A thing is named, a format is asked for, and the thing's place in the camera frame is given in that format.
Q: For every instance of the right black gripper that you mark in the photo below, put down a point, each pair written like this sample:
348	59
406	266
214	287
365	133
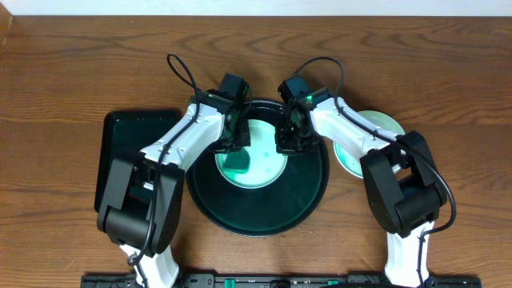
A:
285	148

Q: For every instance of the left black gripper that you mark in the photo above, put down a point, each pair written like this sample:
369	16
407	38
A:
236	141

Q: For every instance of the green scrubbing sponge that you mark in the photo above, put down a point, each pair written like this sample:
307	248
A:
234	162

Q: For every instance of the mint green plate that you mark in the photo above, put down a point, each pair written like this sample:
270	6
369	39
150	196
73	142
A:
266	164
347	161

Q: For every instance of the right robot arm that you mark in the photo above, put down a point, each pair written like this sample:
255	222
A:
404	189

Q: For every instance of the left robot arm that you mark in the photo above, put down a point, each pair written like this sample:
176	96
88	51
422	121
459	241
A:
141	200

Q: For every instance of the round black tray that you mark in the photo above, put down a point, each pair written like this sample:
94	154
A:
268	210

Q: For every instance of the rectangular black tray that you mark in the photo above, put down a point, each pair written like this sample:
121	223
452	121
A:
129	130

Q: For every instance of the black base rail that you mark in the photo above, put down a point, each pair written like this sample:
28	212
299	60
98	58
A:
233	281

